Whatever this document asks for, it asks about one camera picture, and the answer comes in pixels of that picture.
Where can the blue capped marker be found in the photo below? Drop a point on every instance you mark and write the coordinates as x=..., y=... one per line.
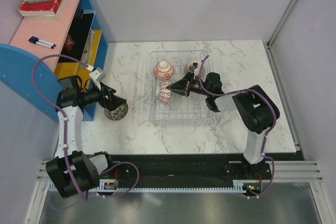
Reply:
x=45, y=44

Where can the white wire dish rack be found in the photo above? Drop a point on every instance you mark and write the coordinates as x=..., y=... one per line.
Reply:
x=191, y=109

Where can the dark floral bowl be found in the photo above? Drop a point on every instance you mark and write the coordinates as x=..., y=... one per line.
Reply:
x=117, y=114

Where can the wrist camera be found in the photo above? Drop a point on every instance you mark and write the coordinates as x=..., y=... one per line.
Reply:
x=96, y=76
x=194, y=68

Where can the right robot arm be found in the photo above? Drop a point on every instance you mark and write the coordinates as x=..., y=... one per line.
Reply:
x=256, y=109

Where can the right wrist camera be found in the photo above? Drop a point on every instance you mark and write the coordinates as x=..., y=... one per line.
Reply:
x=194, y=68

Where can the pale green bowl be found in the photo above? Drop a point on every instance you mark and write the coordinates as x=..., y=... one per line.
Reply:
x=176, y=77

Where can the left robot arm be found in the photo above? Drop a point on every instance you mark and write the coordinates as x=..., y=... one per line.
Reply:
x=72, y=171

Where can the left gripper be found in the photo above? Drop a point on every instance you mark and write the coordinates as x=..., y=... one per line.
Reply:
x=113, y=102

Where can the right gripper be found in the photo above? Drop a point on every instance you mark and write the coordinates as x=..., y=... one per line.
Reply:
x=182, y=86

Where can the white cable duct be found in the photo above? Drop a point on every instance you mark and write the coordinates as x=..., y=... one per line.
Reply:
x=119, y=187

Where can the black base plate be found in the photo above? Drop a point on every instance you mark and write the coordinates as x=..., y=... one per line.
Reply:
x=184, y=169

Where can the brown patterned bowl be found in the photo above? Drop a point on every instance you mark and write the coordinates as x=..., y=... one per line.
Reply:
x=186, y=67

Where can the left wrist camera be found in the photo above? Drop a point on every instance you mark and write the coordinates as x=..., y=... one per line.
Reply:
x=96, y=76

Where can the blue triangle pattern bowl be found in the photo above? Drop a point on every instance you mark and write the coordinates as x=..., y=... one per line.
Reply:
x=164, y=94

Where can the orange floral bowl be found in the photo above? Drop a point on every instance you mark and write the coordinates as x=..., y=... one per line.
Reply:
x=164, y=70

